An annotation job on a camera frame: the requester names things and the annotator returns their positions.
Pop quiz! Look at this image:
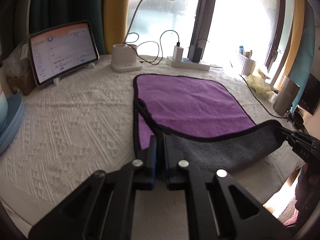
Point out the purple and grey towel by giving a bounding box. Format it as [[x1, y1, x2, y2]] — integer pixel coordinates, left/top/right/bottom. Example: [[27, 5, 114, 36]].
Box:
[[133, 74, 283, 173]]

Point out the silver metal cylinder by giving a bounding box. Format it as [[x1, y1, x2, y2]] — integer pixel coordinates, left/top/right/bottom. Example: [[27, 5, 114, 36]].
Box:
[[273, 76, 300, 116]]

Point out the teal curtain right side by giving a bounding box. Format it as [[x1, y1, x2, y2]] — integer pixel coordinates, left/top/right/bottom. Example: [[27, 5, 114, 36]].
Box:
[[289, 0, 315, 112]]

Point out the yellow plastic bag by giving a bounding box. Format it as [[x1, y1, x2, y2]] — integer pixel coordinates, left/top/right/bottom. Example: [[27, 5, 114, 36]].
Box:
[[246, 69, 273, 100]]

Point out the white textured tablecloth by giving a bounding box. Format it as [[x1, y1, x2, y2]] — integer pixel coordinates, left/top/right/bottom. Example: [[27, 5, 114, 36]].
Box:
[[1, 55, 301, 239]]

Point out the white woven basket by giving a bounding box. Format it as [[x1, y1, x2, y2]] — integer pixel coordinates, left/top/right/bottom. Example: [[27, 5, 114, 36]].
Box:
[[237, 54, 256, 76]]

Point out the white tablet stand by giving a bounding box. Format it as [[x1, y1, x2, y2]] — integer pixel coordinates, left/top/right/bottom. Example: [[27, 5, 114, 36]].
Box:
[[53, 62, 95, 87]]

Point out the light blue round tray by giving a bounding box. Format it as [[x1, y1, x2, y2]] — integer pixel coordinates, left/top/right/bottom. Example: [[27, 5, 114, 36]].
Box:
[[1, 94, 24, 154]]

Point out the pink blue gradient tumbler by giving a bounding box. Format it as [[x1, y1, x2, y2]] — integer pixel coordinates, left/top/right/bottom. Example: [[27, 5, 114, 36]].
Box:
[[0, 91, 8, 132]]

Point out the black power adapter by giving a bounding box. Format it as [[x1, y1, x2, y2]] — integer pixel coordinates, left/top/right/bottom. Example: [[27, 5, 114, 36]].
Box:
[[188, 44, 202, 63]]

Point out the white power strip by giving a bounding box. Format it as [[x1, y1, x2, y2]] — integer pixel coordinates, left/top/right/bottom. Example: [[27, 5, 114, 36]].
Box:
[[166, 57, 210, 71]]

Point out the brown cardboard box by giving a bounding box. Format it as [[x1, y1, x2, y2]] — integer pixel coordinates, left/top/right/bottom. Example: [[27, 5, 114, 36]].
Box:
[[7, 69, 36, 95]]

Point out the white desk lamp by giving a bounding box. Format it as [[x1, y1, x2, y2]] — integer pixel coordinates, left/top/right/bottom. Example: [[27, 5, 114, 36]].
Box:
[[111, 0, 174, 72]]

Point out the white usb charger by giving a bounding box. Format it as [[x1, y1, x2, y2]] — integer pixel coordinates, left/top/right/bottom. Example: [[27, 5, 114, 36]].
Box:
[[172, 46, 183, 62]]

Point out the tablet with lit screen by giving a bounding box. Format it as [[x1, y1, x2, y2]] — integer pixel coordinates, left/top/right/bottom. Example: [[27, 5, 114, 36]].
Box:
[[28, 21, 99, 88]]

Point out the dark green curtain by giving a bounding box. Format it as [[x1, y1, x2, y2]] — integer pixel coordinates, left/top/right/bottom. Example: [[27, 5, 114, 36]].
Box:
[[29, 0, 106, 55]]

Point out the yellow curtain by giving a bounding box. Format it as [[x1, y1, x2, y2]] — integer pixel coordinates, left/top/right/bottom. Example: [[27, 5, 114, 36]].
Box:
[[101, 0, 129, 54]]

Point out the black cable on table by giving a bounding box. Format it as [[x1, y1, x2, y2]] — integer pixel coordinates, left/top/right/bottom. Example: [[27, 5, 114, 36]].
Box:
[[240, 74, 288, 119]]

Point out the black charging cable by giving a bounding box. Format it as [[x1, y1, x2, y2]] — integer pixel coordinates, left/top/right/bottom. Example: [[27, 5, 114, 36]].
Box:
[[125, 29, 181, 66]]

